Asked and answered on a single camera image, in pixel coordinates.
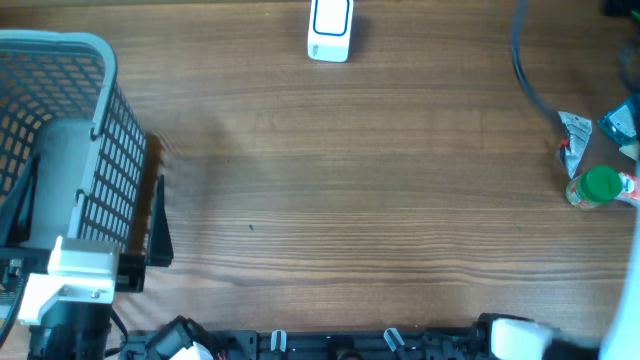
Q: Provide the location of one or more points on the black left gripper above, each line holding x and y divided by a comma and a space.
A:
160, 243

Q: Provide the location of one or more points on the black red snack wrapper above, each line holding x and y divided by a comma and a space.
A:
578, 133

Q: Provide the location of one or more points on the green lid jar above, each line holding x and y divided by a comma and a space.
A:
595, 187

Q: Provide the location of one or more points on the small red white box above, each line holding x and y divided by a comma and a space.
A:
630, 189

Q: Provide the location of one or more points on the blue mouthwash bottle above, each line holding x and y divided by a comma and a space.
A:
618, 124

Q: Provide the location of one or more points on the white brown cookie bag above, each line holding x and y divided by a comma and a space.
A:
632, 151

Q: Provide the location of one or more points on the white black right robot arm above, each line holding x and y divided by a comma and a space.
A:
614, 335

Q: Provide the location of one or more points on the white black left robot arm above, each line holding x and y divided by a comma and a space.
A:
68, 330

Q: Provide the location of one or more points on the white barcode scanner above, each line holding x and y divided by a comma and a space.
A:
329, 30

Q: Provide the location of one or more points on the grey plastic mesh basket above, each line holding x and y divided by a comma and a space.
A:
60, 100

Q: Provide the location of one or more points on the black mounting rail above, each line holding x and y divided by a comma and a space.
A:
429, 344

